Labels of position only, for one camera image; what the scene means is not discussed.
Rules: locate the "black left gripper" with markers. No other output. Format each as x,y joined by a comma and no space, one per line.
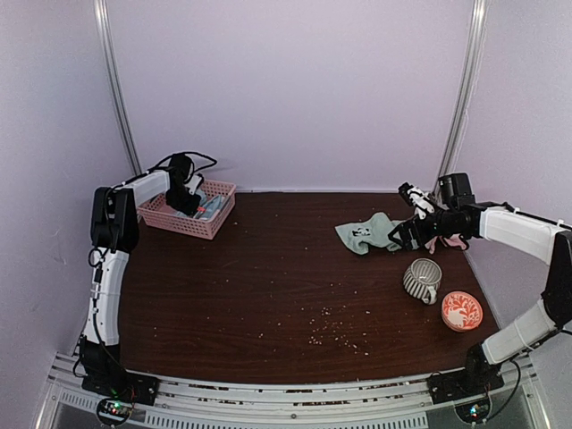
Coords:
189,209

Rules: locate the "pale green terry towel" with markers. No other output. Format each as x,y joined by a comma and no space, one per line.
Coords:
360,237

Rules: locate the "orange patterned ceramic bowl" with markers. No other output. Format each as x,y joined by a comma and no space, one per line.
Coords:
461,312

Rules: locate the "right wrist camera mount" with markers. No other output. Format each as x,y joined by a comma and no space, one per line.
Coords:
420,200

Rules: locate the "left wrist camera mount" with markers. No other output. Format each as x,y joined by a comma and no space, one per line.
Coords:
194,183

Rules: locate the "pink cloth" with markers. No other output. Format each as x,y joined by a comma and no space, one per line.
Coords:
454,241

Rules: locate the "front aluminium rail base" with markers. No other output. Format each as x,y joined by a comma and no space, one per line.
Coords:
403,402

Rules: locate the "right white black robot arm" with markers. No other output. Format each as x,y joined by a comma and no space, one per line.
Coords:
534,252

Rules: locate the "light blue terry towel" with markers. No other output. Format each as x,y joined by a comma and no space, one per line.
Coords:
188,205

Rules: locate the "blue polka dot striped towel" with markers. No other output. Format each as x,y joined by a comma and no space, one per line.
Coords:
215,206

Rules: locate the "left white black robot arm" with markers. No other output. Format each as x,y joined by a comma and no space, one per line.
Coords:
114,234

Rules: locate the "grey striped ceramic mug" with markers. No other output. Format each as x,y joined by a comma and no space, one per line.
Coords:
422,280

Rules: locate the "aluminium frame post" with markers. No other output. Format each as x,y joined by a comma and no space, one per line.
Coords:
113,76
466,87

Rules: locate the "right aluminium frame post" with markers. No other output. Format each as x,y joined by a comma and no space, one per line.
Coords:
466,87

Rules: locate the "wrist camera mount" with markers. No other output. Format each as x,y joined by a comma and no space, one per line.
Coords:
194,183
420,200

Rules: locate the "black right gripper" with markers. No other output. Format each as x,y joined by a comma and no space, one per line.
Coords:
407,233

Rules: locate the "left aluminium frame post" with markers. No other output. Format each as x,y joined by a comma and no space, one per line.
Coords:
113,76

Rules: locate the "pink perforated plastic basket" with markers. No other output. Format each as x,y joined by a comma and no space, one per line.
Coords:
156,213

